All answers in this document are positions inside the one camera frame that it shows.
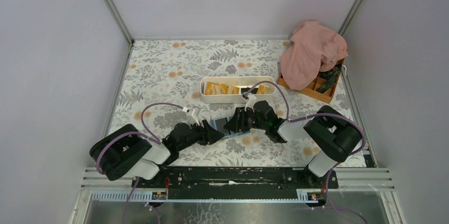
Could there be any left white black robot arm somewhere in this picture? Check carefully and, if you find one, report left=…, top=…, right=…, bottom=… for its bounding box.
left=89, top=120, right=225, bottom=187

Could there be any white slotted cable duct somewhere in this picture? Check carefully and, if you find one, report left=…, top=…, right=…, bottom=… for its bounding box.
left=91, top=190, right=319, bottom=205

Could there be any blue leather card holder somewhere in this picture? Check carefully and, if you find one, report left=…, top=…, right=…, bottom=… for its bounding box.
left=205, top=117, right=252, bottom=140

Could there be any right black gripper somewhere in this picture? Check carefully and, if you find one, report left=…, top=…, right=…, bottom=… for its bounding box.
left=223, top=106, right=268, bottom=133

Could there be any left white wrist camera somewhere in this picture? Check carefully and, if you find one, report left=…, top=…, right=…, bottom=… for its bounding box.
left=182, top=107, right=200, bottom=126

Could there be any green camouflage item in tray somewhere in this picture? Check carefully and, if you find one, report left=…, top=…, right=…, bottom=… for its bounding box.
left=316, top=63, right=343, bottom=93

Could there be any pink crumpled cloth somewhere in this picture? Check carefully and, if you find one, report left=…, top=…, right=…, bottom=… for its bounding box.
left=280, top=20, right=348, bottom=90

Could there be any white oblong plastic bin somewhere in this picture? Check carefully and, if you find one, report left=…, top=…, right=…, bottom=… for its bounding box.
left=200, top=76, right=276, bottom=104

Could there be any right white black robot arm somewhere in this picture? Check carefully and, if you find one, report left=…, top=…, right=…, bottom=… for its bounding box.
left=223, top=101, right=366, bottom=188

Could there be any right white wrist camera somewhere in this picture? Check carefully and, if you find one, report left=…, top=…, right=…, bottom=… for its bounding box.
left=242, top=92, right=257, bottom=111

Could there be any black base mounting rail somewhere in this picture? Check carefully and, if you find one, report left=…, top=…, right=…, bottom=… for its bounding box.
left=132, top=166, right=339, bottom=199

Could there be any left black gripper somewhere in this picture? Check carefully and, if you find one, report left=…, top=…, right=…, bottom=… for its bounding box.
left=177, top=120, right=225, bottom=153

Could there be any tan credit card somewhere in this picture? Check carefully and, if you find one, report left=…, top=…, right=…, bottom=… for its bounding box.
left=214, top=84, right=229, bottom=95

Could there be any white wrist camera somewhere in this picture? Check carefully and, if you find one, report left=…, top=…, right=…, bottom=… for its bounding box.
left=242, top=92, right=257, bottom=111
left=182, top=107, right=200, bottom=126

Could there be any orange wooden divided tray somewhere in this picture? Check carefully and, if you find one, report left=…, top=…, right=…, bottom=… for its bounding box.
left=295, top=58, right=345, bottom=104

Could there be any black item in bin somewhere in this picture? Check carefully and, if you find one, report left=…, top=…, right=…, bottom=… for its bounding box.
left=241, top=87, right=258, bottom=94

